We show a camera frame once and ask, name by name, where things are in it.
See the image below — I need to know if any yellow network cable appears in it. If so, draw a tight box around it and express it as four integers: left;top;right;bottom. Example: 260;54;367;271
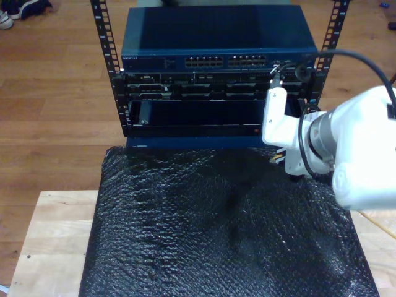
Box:
268;154;396;241

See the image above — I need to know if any flat blue rack device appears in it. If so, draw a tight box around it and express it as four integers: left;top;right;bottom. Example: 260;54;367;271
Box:
126;136;273;150

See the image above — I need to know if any black rack server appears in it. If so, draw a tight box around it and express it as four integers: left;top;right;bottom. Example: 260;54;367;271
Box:
123;71;318;101

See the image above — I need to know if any black textured mat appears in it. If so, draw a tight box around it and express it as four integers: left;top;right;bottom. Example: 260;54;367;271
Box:
79;145;380;297

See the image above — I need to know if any dark shoe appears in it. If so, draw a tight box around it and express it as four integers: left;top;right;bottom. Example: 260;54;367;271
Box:
7;0;53;20

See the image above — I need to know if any white sneaker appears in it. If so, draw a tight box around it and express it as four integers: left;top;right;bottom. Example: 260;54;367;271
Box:
0;10;15;31

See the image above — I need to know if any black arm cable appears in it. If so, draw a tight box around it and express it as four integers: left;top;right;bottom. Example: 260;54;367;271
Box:
270;49;396;180

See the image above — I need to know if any blue network switch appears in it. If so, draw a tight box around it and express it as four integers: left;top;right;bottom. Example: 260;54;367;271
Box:
120;5;319;72

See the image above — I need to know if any black perforated rack rail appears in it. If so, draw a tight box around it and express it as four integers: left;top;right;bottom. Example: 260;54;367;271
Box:
90;0;129;137
304;0;350;124

